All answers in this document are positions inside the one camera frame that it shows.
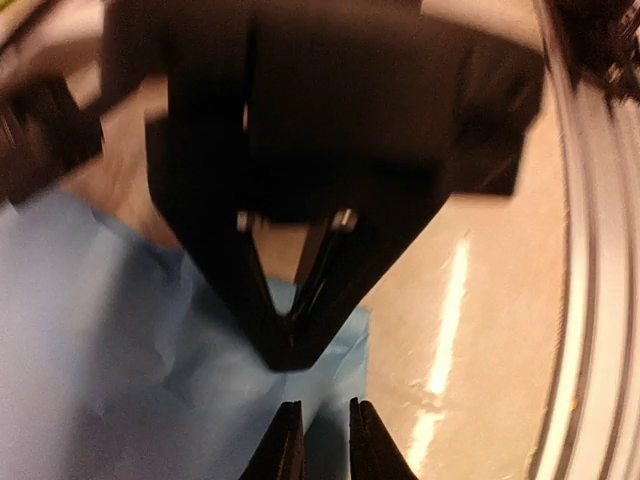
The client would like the blue wrapping paper sheet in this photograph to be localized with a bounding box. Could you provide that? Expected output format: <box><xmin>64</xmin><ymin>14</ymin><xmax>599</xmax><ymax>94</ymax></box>
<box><xmin>1</xmin><ymin>190</ymin><xmax>369</xmax><ymax>479</ymax></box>

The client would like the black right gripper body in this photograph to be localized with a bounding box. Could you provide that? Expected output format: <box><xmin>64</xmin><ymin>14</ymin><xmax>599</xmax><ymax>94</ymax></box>
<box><xmin>102</xmin><ymin>1</ymin><xmax>544</xmax><ymax>224</ymax></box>

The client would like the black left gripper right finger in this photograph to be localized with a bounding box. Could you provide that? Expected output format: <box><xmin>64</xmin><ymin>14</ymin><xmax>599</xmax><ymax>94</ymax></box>
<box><xmin>349</xmin><ymin>398</ymin><xmax>417</xmax><ymax>480</ymax></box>

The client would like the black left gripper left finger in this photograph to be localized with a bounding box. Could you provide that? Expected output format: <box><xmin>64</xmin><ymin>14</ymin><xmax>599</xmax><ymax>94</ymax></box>
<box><xmin>242</xmin><ymin>401</ymin><xmax>305</xmax><ymax>480</ymax></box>

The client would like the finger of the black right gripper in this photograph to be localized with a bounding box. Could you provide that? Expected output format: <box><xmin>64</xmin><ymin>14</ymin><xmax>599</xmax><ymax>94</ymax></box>
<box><xmin>162</xmin><ymin>209</ymin><xmax>295</xmax><ymax>370</ymax></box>
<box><xmin>287</xmin><ymin>190</ymin><xmax>448</xmax><ymax>370</ymax></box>

